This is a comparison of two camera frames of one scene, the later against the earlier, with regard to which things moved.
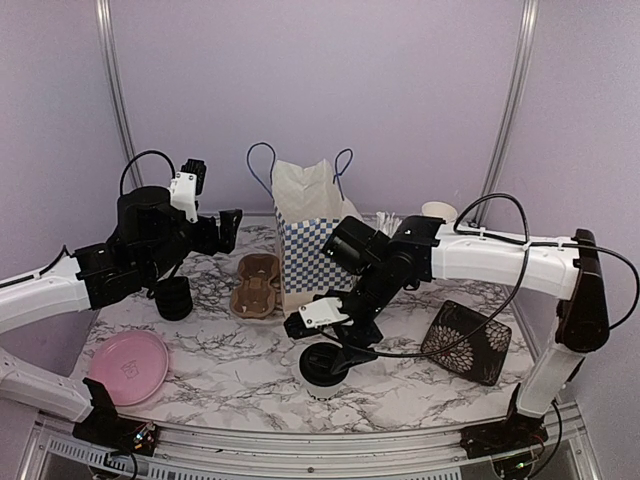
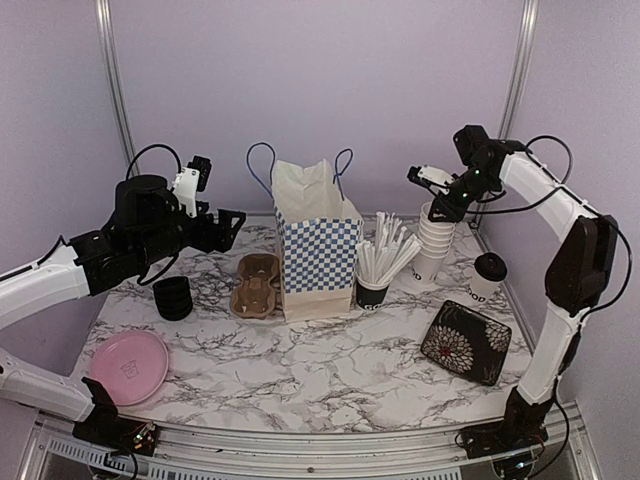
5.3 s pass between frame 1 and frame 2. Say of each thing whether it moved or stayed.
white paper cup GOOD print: moved
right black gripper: moved
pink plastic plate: stayed
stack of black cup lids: stayed
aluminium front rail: stayed
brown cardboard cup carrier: stayed
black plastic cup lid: moved
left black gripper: stayed
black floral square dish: stayed
